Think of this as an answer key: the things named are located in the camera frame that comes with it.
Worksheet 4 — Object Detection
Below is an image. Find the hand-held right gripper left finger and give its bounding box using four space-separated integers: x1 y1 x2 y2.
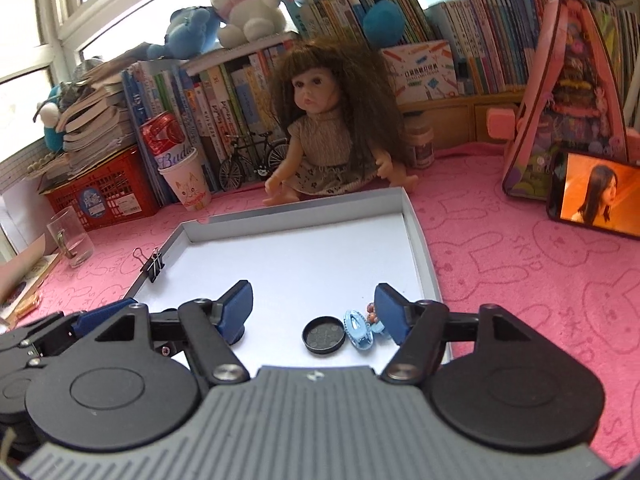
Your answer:
92 280 253 386

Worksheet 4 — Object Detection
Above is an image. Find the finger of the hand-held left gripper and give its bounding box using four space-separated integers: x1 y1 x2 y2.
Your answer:
0 297 140 362

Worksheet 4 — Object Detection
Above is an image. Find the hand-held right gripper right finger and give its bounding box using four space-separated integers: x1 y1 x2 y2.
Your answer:
374 282 518 386

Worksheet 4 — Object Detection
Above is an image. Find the blue beaded hair clip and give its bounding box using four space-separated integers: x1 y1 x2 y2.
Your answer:
342 301 388 352

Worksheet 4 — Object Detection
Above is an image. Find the white cardboard box tray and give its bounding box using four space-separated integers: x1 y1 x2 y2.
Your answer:
122 186 456 376

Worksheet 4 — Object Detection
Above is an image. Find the clear glass mug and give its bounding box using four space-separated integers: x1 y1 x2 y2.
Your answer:
46 205 96 269

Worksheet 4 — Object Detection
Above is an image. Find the gold wrapped stick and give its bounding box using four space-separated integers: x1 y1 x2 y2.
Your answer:
10 294 42 318

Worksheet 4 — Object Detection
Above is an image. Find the small black binder clip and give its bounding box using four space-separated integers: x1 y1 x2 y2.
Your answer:
132 246 167 285

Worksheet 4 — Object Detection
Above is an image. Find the open booklet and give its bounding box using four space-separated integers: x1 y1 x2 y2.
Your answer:
0 252 61 321

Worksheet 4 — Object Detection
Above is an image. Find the pink rabbit-print cloth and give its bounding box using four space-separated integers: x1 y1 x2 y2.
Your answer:
0 140 640 466

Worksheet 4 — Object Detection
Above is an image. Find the white cat-print paper cup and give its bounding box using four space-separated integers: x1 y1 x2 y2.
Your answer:
158 147 213 212

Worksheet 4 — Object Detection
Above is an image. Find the black toy bicycle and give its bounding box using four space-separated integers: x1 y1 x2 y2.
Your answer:
218 131 291 193

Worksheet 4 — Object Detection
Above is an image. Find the large red plastic basket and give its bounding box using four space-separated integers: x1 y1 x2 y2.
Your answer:
40 146 161 233

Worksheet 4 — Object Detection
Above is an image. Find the small brown-lid jar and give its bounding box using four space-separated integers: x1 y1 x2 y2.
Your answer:
405 120 436 170

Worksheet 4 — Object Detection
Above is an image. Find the long-haired doll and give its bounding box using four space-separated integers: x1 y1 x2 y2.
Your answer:
262 37 421 208

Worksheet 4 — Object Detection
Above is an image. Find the red beer can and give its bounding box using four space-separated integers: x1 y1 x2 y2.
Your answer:
140 112 196 168

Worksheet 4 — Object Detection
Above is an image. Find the blue and white plush toy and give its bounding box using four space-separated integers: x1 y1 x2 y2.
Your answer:
35 82 76 153

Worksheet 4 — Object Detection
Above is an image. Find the stack of lying books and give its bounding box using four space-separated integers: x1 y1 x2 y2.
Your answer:
37 60 146 196

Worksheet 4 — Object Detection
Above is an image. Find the wooden shelf unit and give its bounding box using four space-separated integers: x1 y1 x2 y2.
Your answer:
397 87 531 153

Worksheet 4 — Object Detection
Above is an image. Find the row of upright books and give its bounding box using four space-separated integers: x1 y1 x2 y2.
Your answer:
280 0 640 98
122 35 306 201

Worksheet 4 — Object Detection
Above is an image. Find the pencil-print cardboard box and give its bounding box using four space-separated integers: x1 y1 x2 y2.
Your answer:
380 40 458 106

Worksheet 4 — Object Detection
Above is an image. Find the grey plush toy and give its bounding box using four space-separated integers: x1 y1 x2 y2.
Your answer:
62 59 108 98

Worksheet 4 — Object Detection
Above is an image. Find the black smartphone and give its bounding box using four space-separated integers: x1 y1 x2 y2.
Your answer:
546 149 640 241

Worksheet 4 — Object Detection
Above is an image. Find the pink triangular toy box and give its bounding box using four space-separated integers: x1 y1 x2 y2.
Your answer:
485 0 640 203

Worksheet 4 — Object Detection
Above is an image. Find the small blue plush toy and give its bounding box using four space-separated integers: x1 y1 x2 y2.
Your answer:
145 6 223 61

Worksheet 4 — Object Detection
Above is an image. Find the big blue plush toy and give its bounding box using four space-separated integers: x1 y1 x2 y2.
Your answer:
302 0 408 46

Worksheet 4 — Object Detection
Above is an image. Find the pink and white bunny plush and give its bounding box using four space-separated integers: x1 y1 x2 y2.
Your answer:
200 0 286 48

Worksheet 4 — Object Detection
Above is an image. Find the pale bead string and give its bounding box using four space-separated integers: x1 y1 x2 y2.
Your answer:
27 152 61 176

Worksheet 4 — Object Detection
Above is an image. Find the white window frame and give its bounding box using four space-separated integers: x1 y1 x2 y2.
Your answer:
0 0 216 86

